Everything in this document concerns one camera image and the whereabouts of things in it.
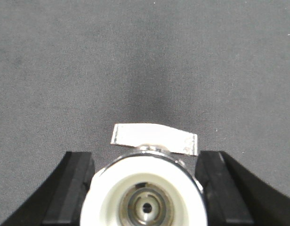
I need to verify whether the chrome valve with white cap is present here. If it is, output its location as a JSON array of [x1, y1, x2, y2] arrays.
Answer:
[[79, 123, 208, 226]]

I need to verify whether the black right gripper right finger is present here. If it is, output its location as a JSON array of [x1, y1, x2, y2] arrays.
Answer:
[[195, 151, 290, 226]]

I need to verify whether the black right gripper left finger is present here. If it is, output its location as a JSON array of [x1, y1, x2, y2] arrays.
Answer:
[[2, 152, 95, 226]]

